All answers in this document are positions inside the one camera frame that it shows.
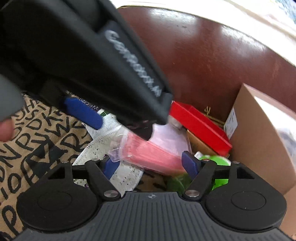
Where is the white floral sleep mask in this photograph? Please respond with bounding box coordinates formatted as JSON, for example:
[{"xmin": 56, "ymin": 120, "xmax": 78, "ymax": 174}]
[{"xmin": 73, "ymin": 113, "xmax": 144, "ymax": 195}]

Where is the pink zip bag pack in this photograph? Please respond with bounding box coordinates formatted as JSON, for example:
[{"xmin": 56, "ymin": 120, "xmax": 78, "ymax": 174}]
[{"xmin": 108, "ymin": 123, "xmax": 191, "ymax": 176}]

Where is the person's left hand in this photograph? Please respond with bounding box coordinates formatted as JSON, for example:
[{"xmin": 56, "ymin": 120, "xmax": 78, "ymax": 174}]
[{"xmin": 0, "ymin": 118, "xmax": 14, "ymax": 142}]

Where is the green plastic jar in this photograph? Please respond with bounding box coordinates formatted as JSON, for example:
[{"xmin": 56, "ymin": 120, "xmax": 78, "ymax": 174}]
[{"xmin": 166, "ymin": 152, "xmax": 231, "ymax": 195}]

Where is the red flat box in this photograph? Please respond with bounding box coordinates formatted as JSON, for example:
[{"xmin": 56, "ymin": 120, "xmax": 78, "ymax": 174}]
[{"xmin": 170, "ymin": 101, "xmax": 232, "ymax": 156}]

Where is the letter pattern table cloth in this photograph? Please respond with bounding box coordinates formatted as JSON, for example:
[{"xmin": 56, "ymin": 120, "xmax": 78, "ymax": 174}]
[{"xmin": 1, "ymin": 95, "xmax": 95, "ymax": 240}]

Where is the pink cardboard box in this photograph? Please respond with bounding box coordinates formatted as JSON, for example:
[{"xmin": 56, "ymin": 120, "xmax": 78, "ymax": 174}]
[{"xmin": 224, "ymin": 84, "xmax": 295, "ymax": 195}]

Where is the dark red headboard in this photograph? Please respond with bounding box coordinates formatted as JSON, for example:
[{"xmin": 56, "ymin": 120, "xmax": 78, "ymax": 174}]
[{"xmin": 119, "ymin": 6, "xmax": 295, "ymax": 121}]

